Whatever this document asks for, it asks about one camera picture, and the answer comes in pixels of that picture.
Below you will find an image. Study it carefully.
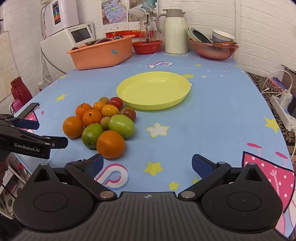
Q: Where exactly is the cardboard box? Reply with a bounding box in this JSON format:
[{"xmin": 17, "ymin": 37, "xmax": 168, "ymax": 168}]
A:
[{"xmin": 281, "ymin": 65, "xmax": 296, "ymax": 98}]

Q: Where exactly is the large orange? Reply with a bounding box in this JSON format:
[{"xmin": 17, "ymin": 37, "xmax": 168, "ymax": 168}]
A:
[
  {"xmin": 96, "ymin": 130, "xmax": 126, "ymax": 159},
  {"xmin": 63, "ymin": 116, "xmax": 84, "ymax": 139}
]

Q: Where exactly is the yellow-orange citrus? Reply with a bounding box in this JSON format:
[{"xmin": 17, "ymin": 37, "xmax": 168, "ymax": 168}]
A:
[{"xmin": 101, "ymin": 104, "xmax": 120, "ymax": 118}]

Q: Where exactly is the white dish with dark inside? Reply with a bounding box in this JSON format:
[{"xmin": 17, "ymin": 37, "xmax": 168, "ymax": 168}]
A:
[{"xmin": 187, "ymin": 27, "xmax": 212, "ymax": 44}]

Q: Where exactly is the white thermos jug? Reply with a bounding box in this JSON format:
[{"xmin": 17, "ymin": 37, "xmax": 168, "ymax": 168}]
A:
[{"xmin": 155, "ymin": 9, "xmax": 188, "ymax": 54}]

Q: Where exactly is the green round fruit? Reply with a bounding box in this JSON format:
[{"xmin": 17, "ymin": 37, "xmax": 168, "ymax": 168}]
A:
[{"xmin": 108, "ymin": 114, "xmax": 135, "ymax": 138}]

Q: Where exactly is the white cable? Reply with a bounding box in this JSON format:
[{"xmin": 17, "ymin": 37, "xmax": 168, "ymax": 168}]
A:
[{"xmin": 261, "ymin": 70, "xmax": 292, "ymax": 93}]

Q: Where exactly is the pink glass bowl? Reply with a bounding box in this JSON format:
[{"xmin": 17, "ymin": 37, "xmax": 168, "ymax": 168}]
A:
[{"xmin": 188, "ymin": 38, "xmax": 239, "ymax": 61}]

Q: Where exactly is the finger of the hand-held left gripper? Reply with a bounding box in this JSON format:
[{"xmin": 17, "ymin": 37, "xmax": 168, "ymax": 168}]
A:
[
  {"xmin": 10, "ymin": 103, "xmax": 40, "ymax": 130},
  {"xmin": 9, "ymin": 131, "xmax": 69, "ymax": 149}
]

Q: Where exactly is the dark red tomato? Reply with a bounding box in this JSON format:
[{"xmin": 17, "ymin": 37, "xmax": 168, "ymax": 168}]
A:
[{"xmin": 122, "ymin": 108, "xmax": 137, "ymax": 122}]

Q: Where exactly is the green fruit with red blush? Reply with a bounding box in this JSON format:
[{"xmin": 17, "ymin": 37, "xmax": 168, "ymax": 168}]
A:
[{"xmin": 82, "ymin": 123, "xmax": 104, "ymax": 149}]

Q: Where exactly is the tangerine with stem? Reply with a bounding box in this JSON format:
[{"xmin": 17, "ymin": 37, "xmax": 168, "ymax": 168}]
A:
[
  {"xmin": 75, "ymin": 103, "xmax": 93, "ymax": 120},
  {"xmin": 82, "ymin": 109, "xmax": 103, "ymax": 127}
]

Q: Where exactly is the white power strip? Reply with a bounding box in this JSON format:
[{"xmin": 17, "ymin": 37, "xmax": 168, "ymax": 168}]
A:
[{"xmin": 270, "ymin": 95, "xmax": 296, "ymax": 132}]

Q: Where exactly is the blue star-print tablecloth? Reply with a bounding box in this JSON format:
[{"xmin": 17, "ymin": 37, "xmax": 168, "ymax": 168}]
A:
[{"xmin": 14, "ymin": 50, "xmax": 294, "ymax": 238}]

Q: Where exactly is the wall poster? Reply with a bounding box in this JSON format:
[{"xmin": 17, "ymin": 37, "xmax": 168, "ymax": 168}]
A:
[{"xmin": 100, "ymin": 0, "xmax": 159, "ymax": 33}]

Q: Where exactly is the red wall banner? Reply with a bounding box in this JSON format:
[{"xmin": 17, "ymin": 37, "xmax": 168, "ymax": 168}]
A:
[{"xmin": 105, "ymin": 29, "xmax": 141, "ymax": 39}]

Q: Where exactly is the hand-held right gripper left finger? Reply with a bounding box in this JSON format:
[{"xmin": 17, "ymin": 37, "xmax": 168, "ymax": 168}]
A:
[{"xmin": 30, "ymin": 153, "xmax": 117, "ymax": 201}]

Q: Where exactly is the glass pitcher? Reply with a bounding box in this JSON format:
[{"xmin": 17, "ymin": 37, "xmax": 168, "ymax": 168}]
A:
[{"xmin": 139, "ymin": 14, "xmax": 155, "ymax": 43}]

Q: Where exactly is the orange plastic basin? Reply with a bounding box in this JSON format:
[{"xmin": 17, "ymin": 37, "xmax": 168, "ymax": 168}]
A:
[{"xmin": 66, "ymin": 35, "xmax": 136, "ymax": 70}]

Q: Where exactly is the red plastic basket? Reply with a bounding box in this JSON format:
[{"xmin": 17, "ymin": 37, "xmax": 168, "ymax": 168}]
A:
[{"xmin": 132, "ymin": 40, "xmax": 163, "ymax": 55}]

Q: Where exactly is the white shelf rack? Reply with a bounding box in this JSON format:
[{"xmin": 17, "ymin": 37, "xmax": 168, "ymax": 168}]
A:
[{"xmin": 0, "ymin": 151, "xmax": 30, "ymax": 218}]

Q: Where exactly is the leopard-print cloth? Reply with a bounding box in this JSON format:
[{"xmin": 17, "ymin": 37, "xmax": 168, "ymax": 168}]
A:
[{"xmin": 246, "ymin": 72, "xmax": 296, "ymax": 163}]

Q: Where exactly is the white appliance with screen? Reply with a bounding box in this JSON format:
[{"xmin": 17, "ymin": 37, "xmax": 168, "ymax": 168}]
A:
[{"xmin": 40, "ymin": 22, "xmax": 96, "ymax": 75}]

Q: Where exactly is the small orange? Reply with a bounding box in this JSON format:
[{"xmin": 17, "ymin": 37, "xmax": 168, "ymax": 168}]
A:
[{"xmin": 93, "ymin": 101, "xmax": 107, "ymax": 112}]

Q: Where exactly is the white charger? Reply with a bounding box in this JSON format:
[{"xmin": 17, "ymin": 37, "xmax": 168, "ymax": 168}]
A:
[{"xmin": 279, "ymin": 87, "xmax": 293, "ymax": 107}]

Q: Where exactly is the white ceramic bowl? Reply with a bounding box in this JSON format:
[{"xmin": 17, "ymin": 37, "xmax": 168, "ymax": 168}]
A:
[{"xmin": 212, "ymin": 29, "xmax": 235, "ymax": 43}]

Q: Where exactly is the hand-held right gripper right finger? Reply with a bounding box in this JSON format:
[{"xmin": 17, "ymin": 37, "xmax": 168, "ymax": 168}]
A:
[{"xmin": 178, "ymin": 153, "xmax": 270, "ymax": 201}]

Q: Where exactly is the yellow plastic plate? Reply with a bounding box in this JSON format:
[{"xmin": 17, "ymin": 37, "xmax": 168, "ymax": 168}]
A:
[{"xmin": 116, "ymin": 71, "xmax": 192, "ymax": 110}]

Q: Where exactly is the red jug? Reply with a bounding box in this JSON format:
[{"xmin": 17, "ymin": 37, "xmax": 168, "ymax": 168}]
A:
[{"xmin": 10, "ymin": 76, "xmax": 33, "ymax": 105}]

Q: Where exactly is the white water purifier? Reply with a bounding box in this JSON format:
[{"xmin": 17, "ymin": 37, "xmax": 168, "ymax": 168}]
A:
[{"xmin": 41, "ymin": 0, "xmax": 80, "ymax": 37}]

